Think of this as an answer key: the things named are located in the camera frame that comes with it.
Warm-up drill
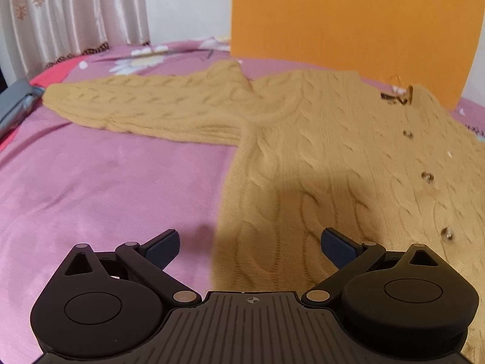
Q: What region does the beige patterned curtain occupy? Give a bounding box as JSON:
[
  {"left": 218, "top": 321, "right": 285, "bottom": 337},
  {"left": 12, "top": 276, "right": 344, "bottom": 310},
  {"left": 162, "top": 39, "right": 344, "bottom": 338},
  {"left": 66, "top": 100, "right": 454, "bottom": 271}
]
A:
[{"left": 1, "top": 0, "right": 150, "bottom": 84}]

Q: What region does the orange board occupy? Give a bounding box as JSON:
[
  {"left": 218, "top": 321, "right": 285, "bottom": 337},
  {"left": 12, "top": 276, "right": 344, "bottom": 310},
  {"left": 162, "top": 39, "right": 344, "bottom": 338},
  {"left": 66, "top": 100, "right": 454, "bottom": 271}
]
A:
[{"left": 231, "top": 0, "right": 484, "bottom": 109}]

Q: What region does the mustard cable knit cardigan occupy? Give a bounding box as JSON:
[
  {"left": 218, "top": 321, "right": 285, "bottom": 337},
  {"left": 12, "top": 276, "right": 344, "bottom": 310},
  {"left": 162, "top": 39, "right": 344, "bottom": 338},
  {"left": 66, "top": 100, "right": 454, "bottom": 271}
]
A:
[{"left": 30, "top": 60, "right": 484, "bottom": 363}]

